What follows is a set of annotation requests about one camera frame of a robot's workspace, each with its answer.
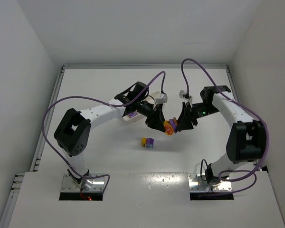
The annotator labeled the yellow striped lego brick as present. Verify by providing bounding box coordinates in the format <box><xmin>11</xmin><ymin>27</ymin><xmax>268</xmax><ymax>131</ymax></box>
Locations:
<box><xmin>141</xmin><ymin>137</ymin><xmax>147</xmax><ymax>147</ymax></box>

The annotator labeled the brown orange lego plate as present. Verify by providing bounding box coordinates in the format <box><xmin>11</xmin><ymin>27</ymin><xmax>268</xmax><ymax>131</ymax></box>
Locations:
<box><xmin>173</xmin><ymin>117</ymin><xmax>178</xmax><ymax>133</ymax></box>

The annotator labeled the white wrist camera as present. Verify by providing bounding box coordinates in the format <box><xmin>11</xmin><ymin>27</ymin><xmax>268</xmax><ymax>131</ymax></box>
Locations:
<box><xmin>155</xmin><ymin>93</ymin><xmax>168</xmax><ymax>105</ymax></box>
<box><xmin>179</xmin><ymin>90</ymin><xmax>192</xmax><ymax>103</ymax></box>

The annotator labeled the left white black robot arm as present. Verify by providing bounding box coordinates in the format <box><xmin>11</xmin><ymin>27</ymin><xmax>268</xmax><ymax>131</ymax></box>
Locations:
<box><xmin>54</xmin><ymin>82</ymin><xmax>168</xmax><ymax>185</ymax></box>

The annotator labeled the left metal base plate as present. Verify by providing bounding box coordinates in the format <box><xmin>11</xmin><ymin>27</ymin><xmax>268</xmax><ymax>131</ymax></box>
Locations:
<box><xmin>60</xmin><ymin>173</ymin><xmax>105</xmax><ymax>193</ymax></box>

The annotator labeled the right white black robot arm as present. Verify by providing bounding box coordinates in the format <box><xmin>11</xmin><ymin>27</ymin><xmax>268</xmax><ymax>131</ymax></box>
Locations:
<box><xmin>169</xmin><ymin>85</ymin><xmax>267</xmax><ymax>183</ymax></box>

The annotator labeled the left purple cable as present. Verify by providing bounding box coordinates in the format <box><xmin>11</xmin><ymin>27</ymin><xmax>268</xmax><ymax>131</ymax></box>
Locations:
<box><xmin>42</xmin><ymin>71</ymin><xmax>166</xmax><ymax>188</ymax></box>

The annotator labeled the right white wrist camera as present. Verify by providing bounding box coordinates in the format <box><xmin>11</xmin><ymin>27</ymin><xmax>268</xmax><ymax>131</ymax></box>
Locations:
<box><xmin>179</xmin><ymin>90</ymin><xmax>192</xmax><ymax>103</ymax></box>

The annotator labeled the white three-compartment tray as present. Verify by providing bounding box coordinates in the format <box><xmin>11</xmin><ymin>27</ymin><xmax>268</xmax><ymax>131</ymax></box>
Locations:
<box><xmin>122</xmin><ymin>91</ymin><xmax>161</xmax><ymax>124</ymax></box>

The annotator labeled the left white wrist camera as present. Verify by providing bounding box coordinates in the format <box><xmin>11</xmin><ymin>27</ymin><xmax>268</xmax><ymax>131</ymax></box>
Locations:
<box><xmin>155</xmin><ymin>93</ymin><xmax>168</xmax><ymax>105</ymax></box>

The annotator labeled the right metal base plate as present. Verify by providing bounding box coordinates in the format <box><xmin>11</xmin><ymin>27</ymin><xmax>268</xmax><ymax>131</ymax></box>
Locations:
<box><xmin>188</xmin><ymin>173</ymin><xmax>232</xmax><ymax>193</ymax></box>

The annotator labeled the back aluminium frame rail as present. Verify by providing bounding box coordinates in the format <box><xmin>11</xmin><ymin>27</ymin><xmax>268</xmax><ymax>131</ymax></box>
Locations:
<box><xmin>62</xmin><ymin>63</ymin><xmax>228</xmax><ymax>69</ymax></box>

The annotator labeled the thin purple lego plate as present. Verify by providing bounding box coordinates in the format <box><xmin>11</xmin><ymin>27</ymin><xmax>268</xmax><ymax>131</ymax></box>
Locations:
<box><xmin>169</xmin><ymin>118</ymin><xmax>178</xmax><ymax>129</ymax></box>

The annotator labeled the metal base plate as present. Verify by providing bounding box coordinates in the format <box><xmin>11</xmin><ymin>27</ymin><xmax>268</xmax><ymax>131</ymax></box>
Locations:
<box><xmin>60</xmin><ymin>173</ymin><xmax>105</xmax><ymax>193</ymax></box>
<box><xmin>188</xmin><ymin>173</ymin><xmax>232</xmax><ymax>193</ymax></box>

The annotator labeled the purple cable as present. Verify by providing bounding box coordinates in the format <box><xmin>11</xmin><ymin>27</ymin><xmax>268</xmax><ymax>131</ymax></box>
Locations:
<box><xmin>42</xmin><ymin>71</ymin><xmax>166</xmax><ymax>188</ymax></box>
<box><xmin>181</xmin><ymin>58</ymin><xmax>270</xmax><ymax>195</ymax></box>

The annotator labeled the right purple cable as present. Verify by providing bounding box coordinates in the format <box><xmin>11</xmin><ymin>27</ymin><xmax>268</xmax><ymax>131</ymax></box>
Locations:
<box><xmin>181</xmin><ymin>58</ymin><xmax>270</xmax><ymax>195</ymax></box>

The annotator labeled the left aluminium frame rail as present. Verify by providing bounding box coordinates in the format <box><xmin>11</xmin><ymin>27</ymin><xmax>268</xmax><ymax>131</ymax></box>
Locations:
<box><xmin>0</xmin><ymin>67</ymin><xmax>65</xmax><ymax>228</ymax></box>

